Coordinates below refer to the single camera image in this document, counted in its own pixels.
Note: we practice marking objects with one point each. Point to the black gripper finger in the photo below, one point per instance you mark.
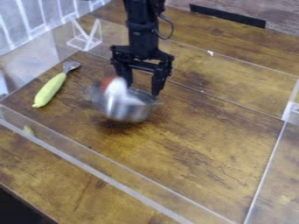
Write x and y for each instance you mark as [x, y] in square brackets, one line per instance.
[125, 71]
[158, 81]

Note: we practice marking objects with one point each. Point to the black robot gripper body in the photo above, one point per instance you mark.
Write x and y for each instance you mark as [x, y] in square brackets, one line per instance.
[142, 54]

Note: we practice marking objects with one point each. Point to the silver metal pot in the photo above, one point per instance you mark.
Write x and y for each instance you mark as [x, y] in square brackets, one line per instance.
[130, 109]

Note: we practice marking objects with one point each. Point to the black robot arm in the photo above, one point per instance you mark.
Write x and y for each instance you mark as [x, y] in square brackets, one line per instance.
[143, 11]

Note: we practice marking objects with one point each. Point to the black bar on table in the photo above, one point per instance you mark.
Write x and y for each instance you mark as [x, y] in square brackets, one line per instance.
[246, 20]

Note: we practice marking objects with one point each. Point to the clear acrylic front barrier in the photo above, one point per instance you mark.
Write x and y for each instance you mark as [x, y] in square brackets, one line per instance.
[146, 190]

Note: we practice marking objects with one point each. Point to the clear acrylic right panel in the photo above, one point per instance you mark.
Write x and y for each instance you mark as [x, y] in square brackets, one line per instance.
[275, 204]

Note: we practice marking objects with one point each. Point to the clear acrylic triangle bracket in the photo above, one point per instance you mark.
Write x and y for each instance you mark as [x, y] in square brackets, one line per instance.
[86, 41]

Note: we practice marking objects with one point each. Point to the yellow-green handled peeler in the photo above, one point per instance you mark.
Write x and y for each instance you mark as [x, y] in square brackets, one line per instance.
[54, 84]

